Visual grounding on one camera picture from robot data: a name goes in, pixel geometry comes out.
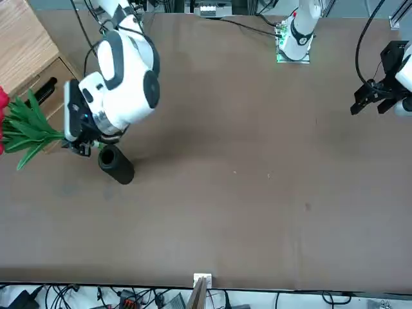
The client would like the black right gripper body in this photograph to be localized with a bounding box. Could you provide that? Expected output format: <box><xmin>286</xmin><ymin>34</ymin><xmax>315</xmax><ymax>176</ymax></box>
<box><xmin>73</xmin><ymin>110</ymin><xmax>104</xmax><ymax>149</ymax></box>

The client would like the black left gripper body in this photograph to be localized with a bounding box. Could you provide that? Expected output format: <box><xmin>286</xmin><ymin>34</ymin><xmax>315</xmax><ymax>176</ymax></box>
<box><xmin>380</xmin><ymin>41</ymin><xmax>410</xmax><ymax>85</ymax></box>

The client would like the red tulip bouquet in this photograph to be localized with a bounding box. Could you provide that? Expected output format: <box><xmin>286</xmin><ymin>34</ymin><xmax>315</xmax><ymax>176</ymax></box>
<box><xmin>0</xmin><ymin>85</ymin><xmax>106</xmax><ymax>172</ymax></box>

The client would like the black cylindrical vase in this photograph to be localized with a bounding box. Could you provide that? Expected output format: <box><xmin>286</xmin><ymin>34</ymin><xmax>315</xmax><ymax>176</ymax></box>
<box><xmin>97</xmin><ymin>144</ymin><xmax>136</xmax><ymax>186</ymax></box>

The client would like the wooden drawer box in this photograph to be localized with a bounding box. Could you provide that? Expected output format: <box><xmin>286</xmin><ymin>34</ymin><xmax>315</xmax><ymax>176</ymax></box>
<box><xmin>0</xmin><ymin>0</ymin><xmax>85</xmax><ymax>156</ymax></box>

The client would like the orange black connector box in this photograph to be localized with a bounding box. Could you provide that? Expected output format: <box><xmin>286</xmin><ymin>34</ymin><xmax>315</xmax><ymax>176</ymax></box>
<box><xmin>117</xmin><ymin>288</ymin><xmax>138</xmax><ymax>308</ymax></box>

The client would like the black flat box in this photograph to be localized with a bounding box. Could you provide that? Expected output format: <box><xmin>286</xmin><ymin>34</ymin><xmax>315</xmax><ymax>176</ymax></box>
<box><xmin>5</xmin><ymin>288</ymin><xmax>40</xmax><ymax>309</ymax></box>

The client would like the white power strip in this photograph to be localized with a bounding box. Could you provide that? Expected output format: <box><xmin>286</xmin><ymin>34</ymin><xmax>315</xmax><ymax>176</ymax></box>
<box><xmin>194</xmin><ymin>5</ymin><xmax>218</xmax><ymax>19</ymax></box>

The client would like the black ribbed power adapter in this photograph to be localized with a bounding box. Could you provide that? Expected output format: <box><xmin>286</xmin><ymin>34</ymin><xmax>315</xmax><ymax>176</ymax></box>
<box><xmin>166</xmin><ymin>290</ymin><xmax>187</xmax><ymax>309</ymax></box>

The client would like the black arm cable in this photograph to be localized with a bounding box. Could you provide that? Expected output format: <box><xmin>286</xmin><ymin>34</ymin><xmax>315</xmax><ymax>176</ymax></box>
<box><xmin>71</xmin><ymin>0</ymin><xmax>107</xmax><ymax>80</ymax></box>
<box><xmin>355</xmin><ymin>0</ymin><xmax>387</xmax><ymax>85</ymax></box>

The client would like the aluminium frame profile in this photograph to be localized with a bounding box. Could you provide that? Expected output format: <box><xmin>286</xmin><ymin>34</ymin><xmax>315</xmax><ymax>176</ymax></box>
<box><xmin>388</xmin><ymin>0</ymin><xmax>412</xmax><ymax>30</ymax></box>

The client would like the black drawer handle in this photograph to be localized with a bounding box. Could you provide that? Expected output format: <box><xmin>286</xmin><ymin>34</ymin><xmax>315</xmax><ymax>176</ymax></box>
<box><xmin>30</xmin><ymin>77</ymin><xmax>59</xmax><ymax>108</ymax></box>

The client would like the aluminium base plate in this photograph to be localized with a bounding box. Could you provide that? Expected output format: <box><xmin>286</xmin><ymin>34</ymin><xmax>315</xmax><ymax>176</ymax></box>
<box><xmin>274</xmin><ymin>19</ymin><xmax>312</xmax><ymax>66</ymax></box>

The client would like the black base cable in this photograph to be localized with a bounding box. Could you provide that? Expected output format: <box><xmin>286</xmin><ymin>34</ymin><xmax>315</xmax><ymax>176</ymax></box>
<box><xmin>218</xmin><ymin>17</ymin><xmax>278</xmax><ymax>37</ymax></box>

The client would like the aluminium frame post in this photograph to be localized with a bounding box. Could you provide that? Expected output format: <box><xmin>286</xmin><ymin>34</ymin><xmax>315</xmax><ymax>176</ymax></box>
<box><xmin>187</xmin><ymin>272</ymin><xmax>214</xmax><ymax>309</ymax></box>

